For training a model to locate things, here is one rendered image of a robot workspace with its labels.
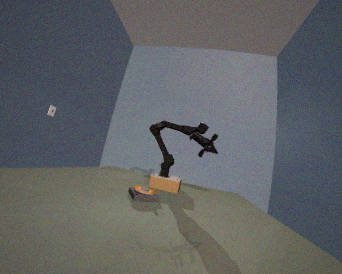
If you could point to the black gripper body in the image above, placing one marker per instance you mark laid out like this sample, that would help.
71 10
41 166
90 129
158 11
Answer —
204 142

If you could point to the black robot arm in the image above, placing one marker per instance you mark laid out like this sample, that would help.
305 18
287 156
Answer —
188 130

